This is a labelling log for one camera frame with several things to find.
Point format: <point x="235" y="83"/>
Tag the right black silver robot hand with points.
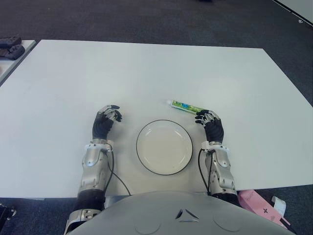
<point x="215" y="129"/>

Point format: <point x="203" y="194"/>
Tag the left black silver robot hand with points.
<point x="101" y="127"/>

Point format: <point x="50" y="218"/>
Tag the green white toothpaste tube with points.
<point x="183" y="105"/>

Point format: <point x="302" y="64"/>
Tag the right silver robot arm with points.
<point x="221" y="169"/>

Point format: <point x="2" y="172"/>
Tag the white plate with black rim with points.
<point x="163" y="147"/>

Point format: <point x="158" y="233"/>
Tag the pink cardboard box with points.
<point x="256" y="203"/>

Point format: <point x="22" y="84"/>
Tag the grey robot torso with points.
<point x="171" y="215"/>

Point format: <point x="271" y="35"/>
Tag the white paper tag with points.
<point x="278" y="204"/>

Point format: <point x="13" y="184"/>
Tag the white side table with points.
<point x="14" y="66"/>

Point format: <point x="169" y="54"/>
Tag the black game controller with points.
<point x="9" y="40"/>
<point x="12" y="52"/>

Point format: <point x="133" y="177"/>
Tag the black device on floor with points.
<point x="6" y="211"/>

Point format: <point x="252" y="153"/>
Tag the white background table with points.
<point x="298" y="8"/>

